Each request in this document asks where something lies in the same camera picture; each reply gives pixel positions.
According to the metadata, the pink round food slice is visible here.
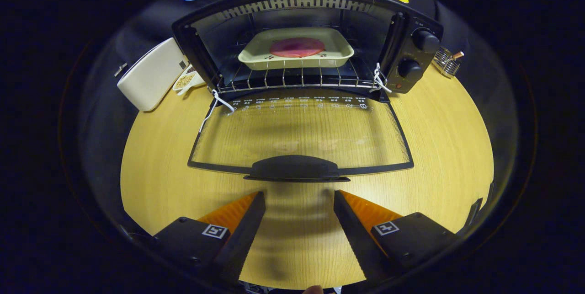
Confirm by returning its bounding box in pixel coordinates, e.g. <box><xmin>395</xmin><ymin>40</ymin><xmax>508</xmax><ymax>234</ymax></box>
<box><xmin>269</xmin><ymin>37</ymin><xmax>326</xmax><ymax>59</ymax></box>

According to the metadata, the white string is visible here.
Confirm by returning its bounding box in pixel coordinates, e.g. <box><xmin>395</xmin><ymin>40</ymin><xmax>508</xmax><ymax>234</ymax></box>
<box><xmin>199</xmin><ymin>89</ymin><xmax>236</xmax><ymax>133</ymax></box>
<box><xmin>370</xmin><ymin>63</ymin><xmax>393</xmax><ymax>94</ymax></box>

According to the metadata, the white dish of beans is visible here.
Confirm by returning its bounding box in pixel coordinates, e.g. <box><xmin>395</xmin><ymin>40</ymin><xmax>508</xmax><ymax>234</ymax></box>
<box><xmin>172</xmin><ymin>64</ymin><xmax>207</xmax><ymax>96</ymax></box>

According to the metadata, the cream square tray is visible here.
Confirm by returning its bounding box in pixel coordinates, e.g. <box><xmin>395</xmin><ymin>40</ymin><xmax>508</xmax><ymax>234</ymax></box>
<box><xmin>238</xmin><ymin>27</ymin><xmax>355</xmax><ymax>71</ymax></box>

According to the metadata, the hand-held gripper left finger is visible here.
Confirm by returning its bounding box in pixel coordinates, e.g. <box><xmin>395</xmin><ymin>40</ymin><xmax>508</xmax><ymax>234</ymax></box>
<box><xmin>152</xmin><ymin>191</ymin><xmax>266</xmax><ymax>285</ymax></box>

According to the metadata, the metal wire holder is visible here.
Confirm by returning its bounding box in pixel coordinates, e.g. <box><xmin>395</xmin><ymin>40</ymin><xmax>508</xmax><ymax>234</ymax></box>
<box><xmin>431</xmin><ymin>46</ymin><xmax>462</xmax><ymax>78</ymax></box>

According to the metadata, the black toaster oven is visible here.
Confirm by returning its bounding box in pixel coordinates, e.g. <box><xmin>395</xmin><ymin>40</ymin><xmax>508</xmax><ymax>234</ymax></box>
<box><xmin>171</xmin><ymin>0</ymin><xmax>444</xmax><ymax>183</ymax></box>

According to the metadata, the black backdrop cloth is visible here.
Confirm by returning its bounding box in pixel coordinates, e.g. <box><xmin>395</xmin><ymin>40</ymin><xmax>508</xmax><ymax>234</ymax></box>
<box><xmin>110</xmin><ymin>0</ymin><xmax>462</xmax><ymax>52</ymax></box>

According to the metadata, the cream pop-up toaster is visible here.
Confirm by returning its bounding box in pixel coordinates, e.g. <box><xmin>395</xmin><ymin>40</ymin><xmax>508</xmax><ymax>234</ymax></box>
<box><xmin>117</xmin><ymin>37</ymin><xmax>189</xmax><ymax>112</ymax></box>

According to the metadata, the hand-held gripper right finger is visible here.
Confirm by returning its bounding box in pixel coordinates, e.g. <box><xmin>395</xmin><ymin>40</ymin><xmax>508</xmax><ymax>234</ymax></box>
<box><xmin>333</xmin><ymin>189</ymin><xmax>461</xmax><ymax>282</ymax></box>

